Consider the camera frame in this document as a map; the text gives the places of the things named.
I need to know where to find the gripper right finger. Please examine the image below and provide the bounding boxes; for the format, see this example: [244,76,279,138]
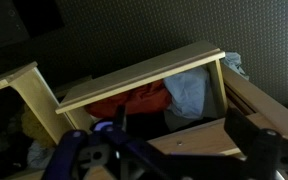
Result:
[223,108,288,180]

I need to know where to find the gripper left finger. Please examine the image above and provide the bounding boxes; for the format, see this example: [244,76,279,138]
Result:
[42,129,95,180]

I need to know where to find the light wood drawer, dark clothes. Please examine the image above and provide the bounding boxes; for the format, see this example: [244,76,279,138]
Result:
[0,60,76,145]

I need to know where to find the light wood drawer with clothes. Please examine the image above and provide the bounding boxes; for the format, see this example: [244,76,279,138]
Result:
[54,40,230,134]

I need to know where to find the light grey crumpled cloth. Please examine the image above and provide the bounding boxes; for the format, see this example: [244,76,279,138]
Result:
[26,139,57,170]

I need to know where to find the yellow fuzzy cloth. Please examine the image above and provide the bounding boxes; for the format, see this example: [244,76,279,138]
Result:
[20,104,57,148]

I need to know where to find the pile of dark clothes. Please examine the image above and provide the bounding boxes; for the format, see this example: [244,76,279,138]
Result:
[0,88,35,172]

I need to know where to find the red crumpled cloth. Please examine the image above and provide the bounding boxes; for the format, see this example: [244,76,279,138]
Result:
[84,79,173,119]

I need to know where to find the pale blue crumpled cloth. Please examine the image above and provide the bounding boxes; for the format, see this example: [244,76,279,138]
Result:
[221,51,250,81]

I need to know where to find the blue crumpled shirt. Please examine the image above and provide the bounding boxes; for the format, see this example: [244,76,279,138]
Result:
[163,65,212,120]

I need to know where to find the black box with white logo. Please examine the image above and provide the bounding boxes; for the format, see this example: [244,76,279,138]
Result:
[0,0,66,52]

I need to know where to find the light wood bed frame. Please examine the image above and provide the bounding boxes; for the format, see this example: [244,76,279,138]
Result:
[3,63,288,180]

